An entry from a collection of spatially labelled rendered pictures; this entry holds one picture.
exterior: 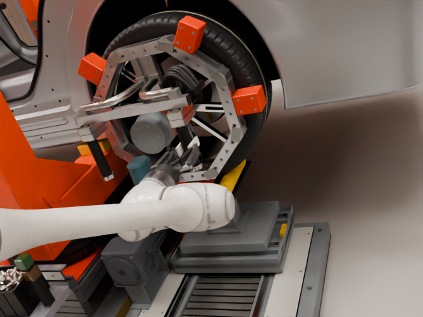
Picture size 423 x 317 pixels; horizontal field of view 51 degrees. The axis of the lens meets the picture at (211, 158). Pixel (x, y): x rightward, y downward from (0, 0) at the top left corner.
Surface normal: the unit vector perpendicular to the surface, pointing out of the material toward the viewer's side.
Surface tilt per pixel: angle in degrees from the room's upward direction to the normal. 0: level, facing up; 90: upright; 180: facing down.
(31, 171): 90
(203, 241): 0
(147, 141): 90
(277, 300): 0
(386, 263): 0
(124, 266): 90
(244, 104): 90
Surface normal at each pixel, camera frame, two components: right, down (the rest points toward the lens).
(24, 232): 0.97, -0.02
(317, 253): -0.30, -0.86
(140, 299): -0.31, 0.51
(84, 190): 0.90, -0.11
